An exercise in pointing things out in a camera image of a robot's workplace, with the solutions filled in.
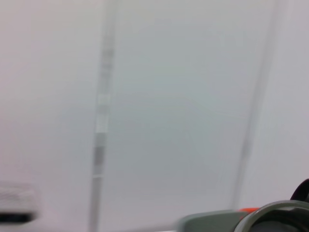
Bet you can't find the glass teacup black sleeve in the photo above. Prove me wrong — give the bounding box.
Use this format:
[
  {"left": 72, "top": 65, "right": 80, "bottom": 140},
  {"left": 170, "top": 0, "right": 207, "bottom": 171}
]
[{"left": 241, "top": 178, "right": 309, "bottom": 232}]

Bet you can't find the orange bin handle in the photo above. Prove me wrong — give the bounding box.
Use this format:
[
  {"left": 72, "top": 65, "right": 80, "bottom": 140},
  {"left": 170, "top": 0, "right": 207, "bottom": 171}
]
[{"left": 238, "top": 207, "right": 259, "bottom": 215}]

